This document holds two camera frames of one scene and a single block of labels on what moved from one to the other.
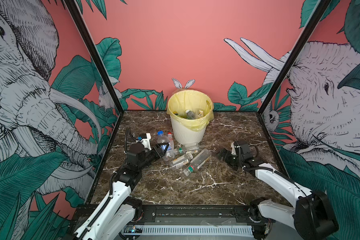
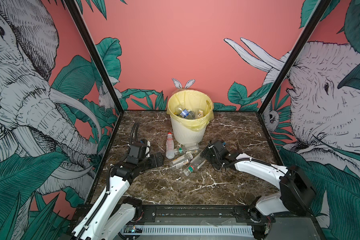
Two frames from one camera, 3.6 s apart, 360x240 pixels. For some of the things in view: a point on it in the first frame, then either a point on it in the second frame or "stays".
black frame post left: [73, 8] stays
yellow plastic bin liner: [194, 108] stays
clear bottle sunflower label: [197, 160] stays
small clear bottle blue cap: [165, 146] -> [186, 113]
